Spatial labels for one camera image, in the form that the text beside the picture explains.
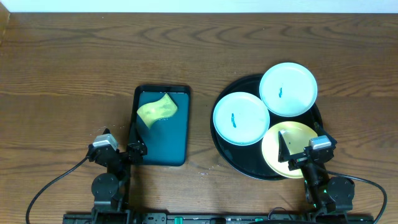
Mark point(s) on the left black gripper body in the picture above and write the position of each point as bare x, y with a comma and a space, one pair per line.
121, 156

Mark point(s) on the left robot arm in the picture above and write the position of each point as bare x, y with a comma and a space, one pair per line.
111, 188

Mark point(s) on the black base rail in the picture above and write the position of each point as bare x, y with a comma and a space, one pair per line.
163, 218

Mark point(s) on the black round tray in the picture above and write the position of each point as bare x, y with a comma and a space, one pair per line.
248, 160

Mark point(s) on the yellow plate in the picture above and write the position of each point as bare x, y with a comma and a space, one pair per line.
296, 136

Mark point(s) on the black rectangular water tray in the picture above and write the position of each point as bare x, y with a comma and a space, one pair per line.
166, 140

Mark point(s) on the yellow green sponge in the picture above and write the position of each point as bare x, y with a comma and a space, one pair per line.
161, 109

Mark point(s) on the light blue plate with stain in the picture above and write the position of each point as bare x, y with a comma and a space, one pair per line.
241, 118

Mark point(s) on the white plate with stain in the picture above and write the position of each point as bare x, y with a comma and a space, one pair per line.
288, 89

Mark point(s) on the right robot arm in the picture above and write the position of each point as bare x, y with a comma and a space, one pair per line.
329, 195

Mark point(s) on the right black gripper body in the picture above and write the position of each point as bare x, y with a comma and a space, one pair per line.
298, 162

